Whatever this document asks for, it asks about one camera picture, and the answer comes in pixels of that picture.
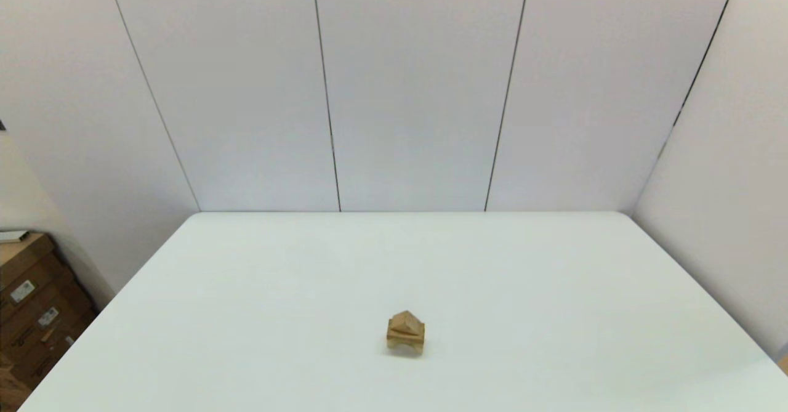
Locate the flat white item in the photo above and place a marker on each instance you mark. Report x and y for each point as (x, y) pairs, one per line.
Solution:
(12, 236)

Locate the triangular wooden building block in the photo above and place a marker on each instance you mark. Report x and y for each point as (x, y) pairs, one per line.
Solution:
(406, 322)

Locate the rectangular wooden building block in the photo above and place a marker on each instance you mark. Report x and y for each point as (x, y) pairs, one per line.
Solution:
(397, 334)

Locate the brown cardboard box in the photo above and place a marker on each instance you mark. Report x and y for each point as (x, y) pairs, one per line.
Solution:
(55, 332)
(24, 264)
(11, 390)

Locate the arched wooden building block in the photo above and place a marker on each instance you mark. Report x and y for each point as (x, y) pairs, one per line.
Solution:
(406, 347)

